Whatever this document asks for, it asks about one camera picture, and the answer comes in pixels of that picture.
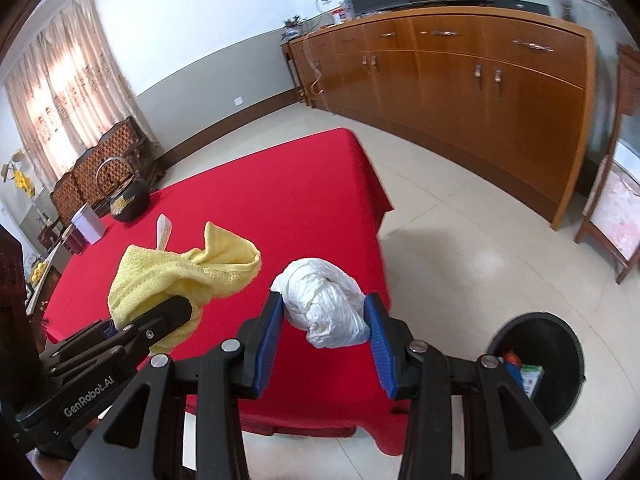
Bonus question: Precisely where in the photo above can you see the patterned curtain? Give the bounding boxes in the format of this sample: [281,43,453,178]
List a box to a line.
[2,0,138,186]

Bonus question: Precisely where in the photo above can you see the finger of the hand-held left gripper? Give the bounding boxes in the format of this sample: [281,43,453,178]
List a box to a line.
[42,321,124,367]
[114,296,193,359]

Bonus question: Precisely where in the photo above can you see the dark wooden side table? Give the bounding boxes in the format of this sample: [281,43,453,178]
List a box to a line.
[281,40,309,107]

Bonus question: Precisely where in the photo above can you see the black trash bin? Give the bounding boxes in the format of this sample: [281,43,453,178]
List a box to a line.
[486,312,586,431]

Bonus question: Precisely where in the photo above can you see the black iron pot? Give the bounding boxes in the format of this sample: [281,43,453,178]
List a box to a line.
[95,156,151,223]

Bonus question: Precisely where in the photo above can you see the black set-top box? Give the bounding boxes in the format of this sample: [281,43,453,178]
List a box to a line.
[492,0,551,16]

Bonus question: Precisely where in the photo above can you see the yellow cloth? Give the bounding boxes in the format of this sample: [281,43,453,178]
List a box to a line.
[107,221,262,356]

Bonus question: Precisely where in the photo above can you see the wooden sideboard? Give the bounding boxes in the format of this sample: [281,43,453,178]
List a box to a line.
[290,6,597,231]

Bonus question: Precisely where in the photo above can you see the red tablecloth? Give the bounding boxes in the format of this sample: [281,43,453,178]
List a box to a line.
[42,127,416,456]

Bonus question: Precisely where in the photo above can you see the dark red jar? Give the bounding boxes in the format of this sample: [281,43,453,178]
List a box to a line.
[62,225,87,256]

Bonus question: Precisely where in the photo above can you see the wooden side chair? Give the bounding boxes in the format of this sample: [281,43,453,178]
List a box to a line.
[575,42,640,286]

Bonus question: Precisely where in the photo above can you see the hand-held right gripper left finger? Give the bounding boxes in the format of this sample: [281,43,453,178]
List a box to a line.
[62,290,286,480]

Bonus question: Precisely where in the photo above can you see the white hanging cable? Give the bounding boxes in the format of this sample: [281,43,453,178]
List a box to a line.
[302,35,326,99]

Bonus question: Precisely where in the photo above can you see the yellow artificial flowers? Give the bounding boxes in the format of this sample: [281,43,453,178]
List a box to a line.
[0,150,37,197]

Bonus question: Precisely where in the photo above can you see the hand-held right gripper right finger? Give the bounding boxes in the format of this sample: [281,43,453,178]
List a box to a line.
[364,294,573,480]

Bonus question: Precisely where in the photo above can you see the white knotted plastic bag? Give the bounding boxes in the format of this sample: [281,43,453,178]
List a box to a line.
[271,257,371,350]

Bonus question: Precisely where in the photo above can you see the white tin box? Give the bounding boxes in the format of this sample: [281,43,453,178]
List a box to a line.
[71,205,107,246]

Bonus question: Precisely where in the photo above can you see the wooden bench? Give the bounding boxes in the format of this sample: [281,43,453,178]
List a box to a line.
[50,116,163,221]

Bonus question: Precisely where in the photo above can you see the dark wooden furniture panel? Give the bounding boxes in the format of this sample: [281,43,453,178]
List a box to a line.
[0,225,43,391]

